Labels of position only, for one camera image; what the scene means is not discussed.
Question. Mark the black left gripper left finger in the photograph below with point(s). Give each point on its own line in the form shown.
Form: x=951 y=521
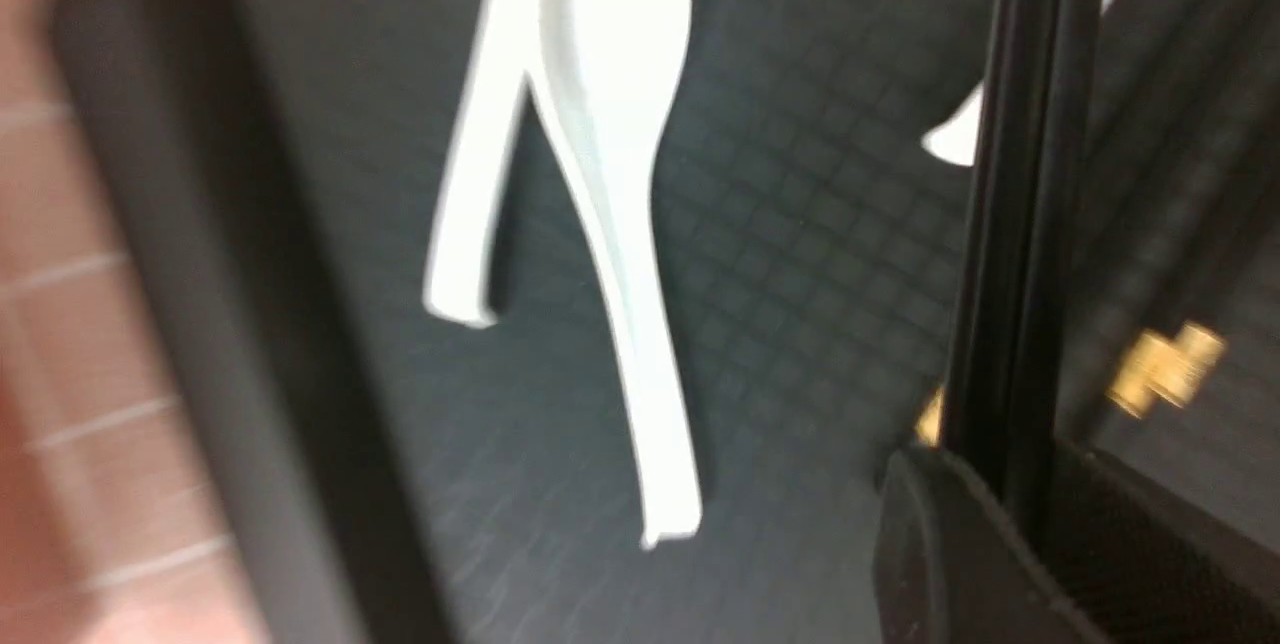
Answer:
x=950 y=566

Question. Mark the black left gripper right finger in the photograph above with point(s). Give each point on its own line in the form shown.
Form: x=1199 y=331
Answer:
x=1145 y=566

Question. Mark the black chopstick gold band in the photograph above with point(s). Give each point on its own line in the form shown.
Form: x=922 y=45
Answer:
x=1060 y=105
x=1173 y=183
x=973 y=423
x=1179 y=340

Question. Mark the white spoon rear left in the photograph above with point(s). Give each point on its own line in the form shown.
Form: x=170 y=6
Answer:
x=486 y=126

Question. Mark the white spoon front left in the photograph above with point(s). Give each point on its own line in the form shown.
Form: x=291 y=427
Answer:
x=604 y=79

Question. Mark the black plastic tray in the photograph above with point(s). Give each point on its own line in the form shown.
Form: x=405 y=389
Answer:
x=390 y=477

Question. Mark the pink checkered tablecloth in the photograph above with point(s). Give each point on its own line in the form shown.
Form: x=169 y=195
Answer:
x=111 y=530

